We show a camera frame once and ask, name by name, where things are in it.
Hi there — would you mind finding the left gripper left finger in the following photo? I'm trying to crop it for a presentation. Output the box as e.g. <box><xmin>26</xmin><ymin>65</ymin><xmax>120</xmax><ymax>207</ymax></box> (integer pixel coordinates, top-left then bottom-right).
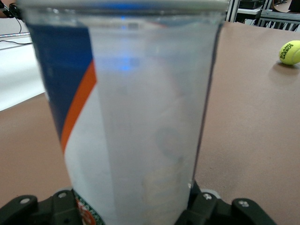
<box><xmin>0</xmin><ymin>189</ymin><xmax>79</xmax><ymax>225</ymax></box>

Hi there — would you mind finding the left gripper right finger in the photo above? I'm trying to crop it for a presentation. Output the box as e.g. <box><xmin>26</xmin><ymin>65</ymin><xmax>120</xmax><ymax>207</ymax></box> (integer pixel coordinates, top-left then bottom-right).
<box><xmin>180</xmin><ymin>181</ymin><xmax>278</xmax><ymax>225</ymax></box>

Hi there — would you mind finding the clear tennis ball can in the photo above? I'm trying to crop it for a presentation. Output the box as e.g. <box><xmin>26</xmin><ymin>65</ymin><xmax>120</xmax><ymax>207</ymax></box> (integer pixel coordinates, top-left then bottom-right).
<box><xmin>17</xmin><ymin>0</ymin><xmax>229</xmax><ymax>225</ymax></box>

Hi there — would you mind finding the yellow tennis ball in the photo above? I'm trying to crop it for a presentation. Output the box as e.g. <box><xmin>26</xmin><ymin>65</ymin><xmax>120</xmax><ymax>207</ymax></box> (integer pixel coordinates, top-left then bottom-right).
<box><xmin>278</xmin><ymin>39</ymin><xmax>300</xmax><ymax>66</ymax></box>

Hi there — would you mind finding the brown table mat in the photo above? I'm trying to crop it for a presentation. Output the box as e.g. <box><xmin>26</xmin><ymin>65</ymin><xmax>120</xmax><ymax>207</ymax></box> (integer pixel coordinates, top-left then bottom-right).
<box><xmin>0</xmin><ymin>22</ymin><xmax>300</xmax><ymax>225</ymax></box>

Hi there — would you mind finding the brown cardboard sheet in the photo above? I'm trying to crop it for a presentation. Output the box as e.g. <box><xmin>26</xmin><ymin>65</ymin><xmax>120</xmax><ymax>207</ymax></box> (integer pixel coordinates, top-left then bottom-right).
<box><xmin>273</xmin><ymin>0</ymin><xmax>300</xmax><ymax>14</ymax></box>

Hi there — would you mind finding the aluminium frame profile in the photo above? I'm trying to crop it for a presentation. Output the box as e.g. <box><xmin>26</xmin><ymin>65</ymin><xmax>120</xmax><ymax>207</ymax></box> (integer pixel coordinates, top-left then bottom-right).
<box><xmin>224</xmin><ymin>0</ymin><xmax>300</xmax><ymax>31</ymax></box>

